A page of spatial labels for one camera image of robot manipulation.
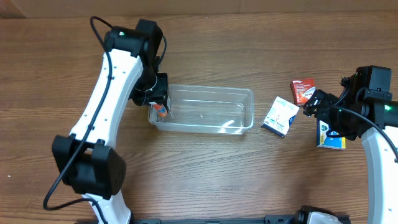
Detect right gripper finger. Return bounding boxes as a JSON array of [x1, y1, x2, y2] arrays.
[[305, 90, 323, 107], [303, 102, 317, 117]]

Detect orange bottle white cap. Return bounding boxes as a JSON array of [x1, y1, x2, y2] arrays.
[[150, 102, 167, 118]]

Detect red medicine box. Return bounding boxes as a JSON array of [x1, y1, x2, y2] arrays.
[[290, 78, 316, 106]]

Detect clear plastic container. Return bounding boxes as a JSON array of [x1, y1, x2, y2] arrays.
[[148, 84, 254, 135]]

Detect white blue medicine box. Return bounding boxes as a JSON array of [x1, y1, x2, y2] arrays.
[[261, 96, 299, 137]]

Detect blue yellow VapoDrops box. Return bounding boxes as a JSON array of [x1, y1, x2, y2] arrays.
[[316, 119, 346, 150]]

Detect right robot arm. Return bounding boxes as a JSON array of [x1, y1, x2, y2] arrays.
[[303, 65, 397, 223]]

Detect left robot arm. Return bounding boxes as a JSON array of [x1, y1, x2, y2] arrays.
[[52, 19, 171, 223]]

